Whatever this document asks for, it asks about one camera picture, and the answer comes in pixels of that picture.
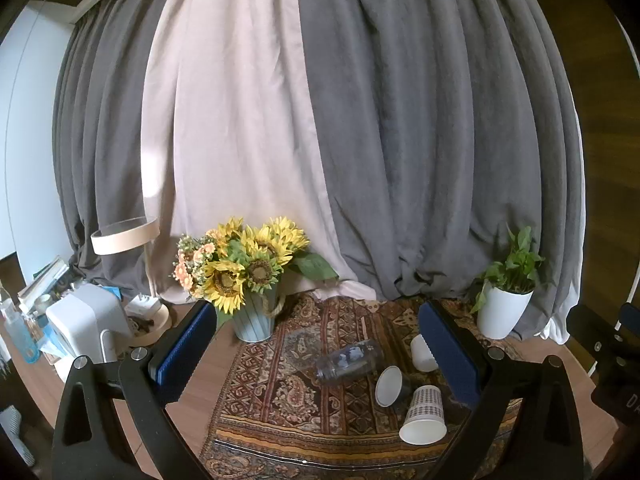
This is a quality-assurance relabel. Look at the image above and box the patterned table cloth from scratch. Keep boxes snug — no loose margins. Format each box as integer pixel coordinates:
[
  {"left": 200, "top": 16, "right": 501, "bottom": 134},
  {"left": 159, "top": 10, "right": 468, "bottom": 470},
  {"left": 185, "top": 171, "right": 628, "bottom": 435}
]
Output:
[{"left": 199, "top": 294, "right": 526, "bottom": 480}]

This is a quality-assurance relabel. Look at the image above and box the white cabinet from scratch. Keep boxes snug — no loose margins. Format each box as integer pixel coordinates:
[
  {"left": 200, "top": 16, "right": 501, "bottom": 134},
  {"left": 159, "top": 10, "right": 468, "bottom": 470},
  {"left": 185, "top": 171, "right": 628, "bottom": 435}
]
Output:
[{"left": 0, "top": 0, "right": 81, "bottom": 261}]

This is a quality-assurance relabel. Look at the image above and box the white plant pot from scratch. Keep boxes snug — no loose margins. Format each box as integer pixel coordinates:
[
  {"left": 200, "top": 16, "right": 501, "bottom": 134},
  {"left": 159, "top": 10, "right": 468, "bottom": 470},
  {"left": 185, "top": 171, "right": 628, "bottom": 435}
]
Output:
[{"left": 476, "top": 285, "right": 534, "bottom": 340}]

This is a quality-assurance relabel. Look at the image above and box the white striped cloth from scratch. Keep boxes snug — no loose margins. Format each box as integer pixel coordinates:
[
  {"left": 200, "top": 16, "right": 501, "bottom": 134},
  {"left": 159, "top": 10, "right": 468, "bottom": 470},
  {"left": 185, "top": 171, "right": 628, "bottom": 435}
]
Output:
[{"left": 0, "top": 406, "right": 36, "bottom": 466}]

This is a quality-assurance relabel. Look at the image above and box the white power adapter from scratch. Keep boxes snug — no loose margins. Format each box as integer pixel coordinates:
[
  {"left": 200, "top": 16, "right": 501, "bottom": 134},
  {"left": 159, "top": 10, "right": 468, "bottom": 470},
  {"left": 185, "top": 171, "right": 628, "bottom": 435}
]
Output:
[{"left": 125, "top": 295, "right": 164, "bottom": 319}]

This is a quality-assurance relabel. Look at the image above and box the patterned paper cup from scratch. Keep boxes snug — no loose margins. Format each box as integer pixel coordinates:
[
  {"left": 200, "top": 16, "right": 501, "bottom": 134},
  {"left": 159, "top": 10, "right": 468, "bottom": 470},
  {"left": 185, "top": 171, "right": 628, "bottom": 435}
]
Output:
[{"left": 398, "top": 385, "right": 447, "bottom": 445}]

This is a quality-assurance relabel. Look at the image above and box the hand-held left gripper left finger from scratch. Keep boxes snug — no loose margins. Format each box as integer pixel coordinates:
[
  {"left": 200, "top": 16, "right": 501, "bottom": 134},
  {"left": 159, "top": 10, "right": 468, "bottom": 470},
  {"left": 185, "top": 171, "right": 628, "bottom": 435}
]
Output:
[{"left": 51, "top": 300, "right": 218, "bottom": 480}]

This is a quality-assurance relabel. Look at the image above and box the white appliance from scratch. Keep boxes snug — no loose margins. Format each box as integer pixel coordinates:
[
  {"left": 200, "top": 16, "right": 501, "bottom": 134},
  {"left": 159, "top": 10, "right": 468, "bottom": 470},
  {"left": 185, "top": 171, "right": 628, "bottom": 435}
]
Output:
[{"left": 46, "top": 284, "right": 132, "bottom": 367}]

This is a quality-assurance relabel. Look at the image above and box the light blue ribbed vase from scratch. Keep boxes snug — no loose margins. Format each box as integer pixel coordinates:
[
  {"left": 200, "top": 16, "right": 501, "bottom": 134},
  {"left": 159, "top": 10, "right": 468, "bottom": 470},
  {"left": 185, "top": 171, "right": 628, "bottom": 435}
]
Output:
[{"left": 232, "top": 287, "right": 288, "bottom": 344}]

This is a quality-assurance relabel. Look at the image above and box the stack of books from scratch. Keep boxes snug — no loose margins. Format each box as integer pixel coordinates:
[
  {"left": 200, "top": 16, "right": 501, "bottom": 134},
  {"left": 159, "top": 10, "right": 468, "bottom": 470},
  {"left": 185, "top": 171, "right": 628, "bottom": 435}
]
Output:
[{"left": 17, "top": 256, "right": 71, "bottom": 307}]

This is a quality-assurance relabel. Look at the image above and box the clear plastic bottle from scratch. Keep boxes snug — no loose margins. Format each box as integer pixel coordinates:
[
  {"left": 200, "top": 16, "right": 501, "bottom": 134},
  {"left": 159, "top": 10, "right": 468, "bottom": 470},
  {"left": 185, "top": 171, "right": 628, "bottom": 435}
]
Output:
[{"left": 287, "top": 332, "right": 385, "bottom": 386}]

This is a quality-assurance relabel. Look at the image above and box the wooden ring desk lamp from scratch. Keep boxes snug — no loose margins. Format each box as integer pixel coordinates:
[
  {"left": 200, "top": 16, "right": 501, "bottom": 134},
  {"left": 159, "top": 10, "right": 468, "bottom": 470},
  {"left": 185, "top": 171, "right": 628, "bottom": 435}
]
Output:
[{"left": 91, "top": 216, "right": 173, "bottom": 347}]

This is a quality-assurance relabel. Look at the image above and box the blue liquid spray bottle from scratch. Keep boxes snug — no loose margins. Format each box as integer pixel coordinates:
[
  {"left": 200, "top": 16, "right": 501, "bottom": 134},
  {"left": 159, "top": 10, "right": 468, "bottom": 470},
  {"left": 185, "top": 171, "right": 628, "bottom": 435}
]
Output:
[{"left": 0, "top": 285, "right": 41, "bottom": 364}]

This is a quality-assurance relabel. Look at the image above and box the sunflower bouquet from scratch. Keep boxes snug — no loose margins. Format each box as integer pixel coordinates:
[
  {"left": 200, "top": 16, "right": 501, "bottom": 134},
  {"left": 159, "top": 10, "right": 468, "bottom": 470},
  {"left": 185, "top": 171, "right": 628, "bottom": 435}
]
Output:
[{"left": 172, "top": 216, "right": 340, "bottom": 328}]

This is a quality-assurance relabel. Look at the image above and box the plain white cup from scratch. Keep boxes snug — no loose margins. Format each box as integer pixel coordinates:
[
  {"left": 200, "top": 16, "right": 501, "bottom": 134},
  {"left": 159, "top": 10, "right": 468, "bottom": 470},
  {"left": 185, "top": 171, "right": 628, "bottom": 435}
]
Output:
[{"left": 410, "top": 334, "right": 440, "bottom": 373}]

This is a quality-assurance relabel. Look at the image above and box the green potted plant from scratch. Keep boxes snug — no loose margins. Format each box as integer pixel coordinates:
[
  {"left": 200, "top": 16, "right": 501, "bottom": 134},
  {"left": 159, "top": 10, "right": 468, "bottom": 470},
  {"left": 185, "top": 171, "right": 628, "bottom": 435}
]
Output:
[{"left": 470, "top": 225, "right": 546, "bottom": 313}]

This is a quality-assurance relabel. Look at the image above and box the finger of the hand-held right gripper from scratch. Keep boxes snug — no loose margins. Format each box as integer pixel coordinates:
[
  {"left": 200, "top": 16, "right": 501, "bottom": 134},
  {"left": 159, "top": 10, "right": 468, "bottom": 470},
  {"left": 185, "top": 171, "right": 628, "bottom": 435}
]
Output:
[{"left": 569, "top": 304, "right": 622, "bottom": 377}]

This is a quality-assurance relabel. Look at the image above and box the beige curtain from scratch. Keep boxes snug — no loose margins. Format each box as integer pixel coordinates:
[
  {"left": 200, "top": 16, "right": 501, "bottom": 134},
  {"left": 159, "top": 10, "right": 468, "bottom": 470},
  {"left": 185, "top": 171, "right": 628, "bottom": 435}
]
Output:
[{"left": 140, "top": 0, "right": 382, "bottom": 307}]

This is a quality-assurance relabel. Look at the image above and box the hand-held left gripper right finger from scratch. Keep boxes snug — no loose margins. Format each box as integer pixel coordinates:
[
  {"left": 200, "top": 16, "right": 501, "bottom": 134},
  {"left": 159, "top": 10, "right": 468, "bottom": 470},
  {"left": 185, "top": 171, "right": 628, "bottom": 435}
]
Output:
[{"left": 418, "top": 299, "right": 587, "bottom": 480}]

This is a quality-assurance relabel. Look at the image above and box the dark cup with white inside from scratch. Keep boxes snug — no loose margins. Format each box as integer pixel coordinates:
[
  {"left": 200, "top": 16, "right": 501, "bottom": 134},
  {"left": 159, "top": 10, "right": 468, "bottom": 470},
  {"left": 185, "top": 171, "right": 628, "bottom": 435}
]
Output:
[{"left": 375, "top": 365, "right": 412, "bottom": 408}]

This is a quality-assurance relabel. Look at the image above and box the grey curtain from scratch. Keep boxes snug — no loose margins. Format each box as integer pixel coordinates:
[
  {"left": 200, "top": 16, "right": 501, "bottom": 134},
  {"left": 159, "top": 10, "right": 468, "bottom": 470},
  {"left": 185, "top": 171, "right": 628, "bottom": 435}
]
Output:
[
  {"left": 52, "top": 0, "right": 201, "bottom": 303},
  {"left": 295, "top": 0, "right": 587, "bottom": 346}
]

